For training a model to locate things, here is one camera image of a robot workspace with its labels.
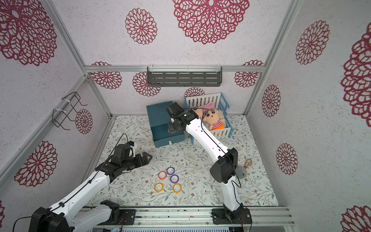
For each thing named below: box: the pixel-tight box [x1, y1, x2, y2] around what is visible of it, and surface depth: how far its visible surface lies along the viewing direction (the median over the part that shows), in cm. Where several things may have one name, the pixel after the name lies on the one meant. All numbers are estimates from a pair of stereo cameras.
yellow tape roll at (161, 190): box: [154, 182, 164, 193], surface depth 85 cm
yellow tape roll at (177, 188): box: [172, 183, 183, 194], surface depth 85 cm
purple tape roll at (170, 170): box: [166, 166, 175, 176], surface depth 92 cm
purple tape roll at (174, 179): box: [170, 174, 180, 184], surface depth 89 cm
